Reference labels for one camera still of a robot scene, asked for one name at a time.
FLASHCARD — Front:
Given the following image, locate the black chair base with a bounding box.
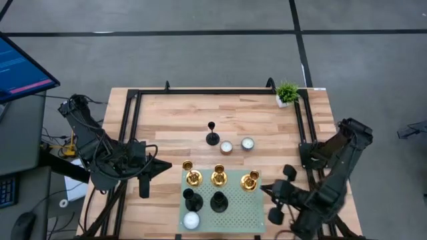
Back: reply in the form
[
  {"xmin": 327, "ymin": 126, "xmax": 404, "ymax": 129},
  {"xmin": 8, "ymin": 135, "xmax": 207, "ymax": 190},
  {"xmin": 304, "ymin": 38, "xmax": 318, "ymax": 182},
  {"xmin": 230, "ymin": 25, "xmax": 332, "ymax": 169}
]
[{"xmin": 396, "ymin": 119, "xmax": 427, "ymax": 140}]

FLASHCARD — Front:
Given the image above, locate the white paper sheet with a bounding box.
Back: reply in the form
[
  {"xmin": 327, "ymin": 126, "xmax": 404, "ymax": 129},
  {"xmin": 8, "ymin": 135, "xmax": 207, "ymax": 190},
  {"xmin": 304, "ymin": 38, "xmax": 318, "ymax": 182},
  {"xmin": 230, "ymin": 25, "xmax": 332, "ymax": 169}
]
[{"xmin": 63, "ymin": 156, "xmax": 93, "ymax": 203}]

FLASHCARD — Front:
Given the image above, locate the black keyboard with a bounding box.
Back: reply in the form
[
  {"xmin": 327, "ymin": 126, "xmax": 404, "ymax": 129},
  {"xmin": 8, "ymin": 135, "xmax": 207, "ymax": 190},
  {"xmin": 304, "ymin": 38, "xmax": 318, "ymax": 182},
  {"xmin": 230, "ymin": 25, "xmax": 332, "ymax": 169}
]
[{"xmin": 0, "ymin": 173, "xmax": 18, "ymax": 209}]

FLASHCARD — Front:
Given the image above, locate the gold candlestick holder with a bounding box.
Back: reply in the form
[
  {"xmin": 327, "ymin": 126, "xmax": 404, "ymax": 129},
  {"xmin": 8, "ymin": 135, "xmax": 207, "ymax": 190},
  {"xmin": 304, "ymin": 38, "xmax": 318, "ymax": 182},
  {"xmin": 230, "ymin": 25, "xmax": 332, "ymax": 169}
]
[
  {"xmin": 181, "ymin": 159, "xmax": 203, "ymax": 187},
  {"xmin": 210, "ymin": 163, "xmax": 228, "ymax": 188},
  {"xmin": 240, "ymin": 169, "xmax": 261, "ymax": 193}
]

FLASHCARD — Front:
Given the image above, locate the monitor with blue screen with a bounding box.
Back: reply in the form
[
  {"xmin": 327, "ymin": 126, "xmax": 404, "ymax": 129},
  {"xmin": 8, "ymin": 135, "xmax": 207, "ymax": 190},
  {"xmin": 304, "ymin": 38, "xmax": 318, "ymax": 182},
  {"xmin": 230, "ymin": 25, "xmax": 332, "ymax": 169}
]
[{"xmin": 0, "ymin": 31, "xmax": 61, "ymax": 105}]

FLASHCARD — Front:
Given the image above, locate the yellow clamp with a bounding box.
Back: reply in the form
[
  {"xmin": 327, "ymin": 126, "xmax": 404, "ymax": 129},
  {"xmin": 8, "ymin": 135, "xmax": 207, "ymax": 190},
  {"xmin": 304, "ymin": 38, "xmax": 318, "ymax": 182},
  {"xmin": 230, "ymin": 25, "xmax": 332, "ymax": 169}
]
[{"xmin": 61, "ymin": 131, "xmax": 77, "ymax": 158}]

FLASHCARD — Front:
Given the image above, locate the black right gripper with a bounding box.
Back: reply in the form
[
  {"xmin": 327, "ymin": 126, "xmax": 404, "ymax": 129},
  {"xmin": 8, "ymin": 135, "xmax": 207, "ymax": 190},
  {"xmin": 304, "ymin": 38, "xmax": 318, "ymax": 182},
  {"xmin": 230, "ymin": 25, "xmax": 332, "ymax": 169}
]
[{"xmin": 260, "ymin": 165, "xmax": 301, "ymax": 226}]

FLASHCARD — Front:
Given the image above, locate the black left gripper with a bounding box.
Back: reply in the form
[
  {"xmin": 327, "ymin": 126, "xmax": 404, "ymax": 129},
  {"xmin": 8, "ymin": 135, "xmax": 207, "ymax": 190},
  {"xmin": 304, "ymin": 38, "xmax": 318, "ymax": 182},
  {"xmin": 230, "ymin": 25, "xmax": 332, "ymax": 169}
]
[{"xmin": 128, "ymin": 141, "xmax": 173, "ymax": 199}]

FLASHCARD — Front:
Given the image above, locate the black candlestick holder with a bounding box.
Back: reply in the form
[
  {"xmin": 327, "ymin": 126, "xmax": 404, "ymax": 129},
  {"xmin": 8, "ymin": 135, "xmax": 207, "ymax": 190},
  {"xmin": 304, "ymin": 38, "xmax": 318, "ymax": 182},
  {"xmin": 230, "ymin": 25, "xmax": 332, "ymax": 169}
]
[
  {"xmin": 182, "ymin": 187, "xmax": 204, "ymax": 213},
  {"xmin": 209, "ymin": 191, "xmax": 230, "ymax": 213},
  {"xmin": 205, "ymin": 121, "xmax": 221, "ymax": 147}
]

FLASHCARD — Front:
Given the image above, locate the dark grey desk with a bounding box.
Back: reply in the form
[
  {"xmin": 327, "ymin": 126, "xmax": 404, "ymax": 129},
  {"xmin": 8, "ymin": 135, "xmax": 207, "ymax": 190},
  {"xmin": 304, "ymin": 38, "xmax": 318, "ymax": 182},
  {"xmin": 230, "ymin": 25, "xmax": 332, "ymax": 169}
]
[{"xmin": 0, "ymin": 91, "xmax": 53, "ymax": 240}]

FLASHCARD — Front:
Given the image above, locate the green perforated metal shelf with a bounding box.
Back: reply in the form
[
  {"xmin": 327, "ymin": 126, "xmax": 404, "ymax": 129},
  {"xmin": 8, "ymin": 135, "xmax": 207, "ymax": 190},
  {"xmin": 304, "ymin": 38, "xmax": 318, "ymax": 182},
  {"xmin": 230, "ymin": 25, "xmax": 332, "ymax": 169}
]
[{"xmin": 178, "ymin": 168, "xmax": 267, "ymax": 233}]

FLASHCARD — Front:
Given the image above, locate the green plant in white pot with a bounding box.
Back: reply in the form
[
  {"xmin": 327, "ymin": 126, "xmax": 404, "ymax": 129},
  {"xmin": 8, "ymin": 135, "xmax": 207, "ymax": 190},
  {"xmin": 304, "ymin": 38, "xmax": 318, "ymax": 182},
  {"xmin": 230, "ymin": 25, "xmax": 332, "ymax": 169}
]
[{"xmin": 275, "ymin": 81, "xmax": 300, "ymax": 109}]

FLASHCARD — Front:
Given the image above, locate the black aluminium table frame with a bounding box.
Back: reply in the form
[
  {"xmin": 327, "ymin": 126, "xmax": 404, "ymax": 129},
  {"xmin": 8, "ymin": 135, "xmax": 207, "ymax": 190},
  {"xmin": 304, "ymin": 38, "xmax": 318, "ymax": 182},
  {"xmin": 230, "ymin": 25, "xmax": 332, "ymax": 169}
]
[{"xmin": 79, "ymin": 78, "xmax": 364, "ymax": 240}]

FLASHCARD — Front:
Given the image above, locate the black computer mouse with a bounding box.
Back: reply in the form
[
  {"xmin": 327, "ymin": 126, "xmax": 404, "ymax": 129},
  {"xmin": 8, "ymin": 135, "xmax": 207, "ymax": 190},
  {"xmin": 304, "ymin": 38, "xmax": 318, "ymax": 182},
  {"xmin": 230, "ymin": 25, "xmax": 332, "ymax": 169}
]
[{"xmin": 11, "ymin": 211, "xmax": 37, "ymax": 240}]

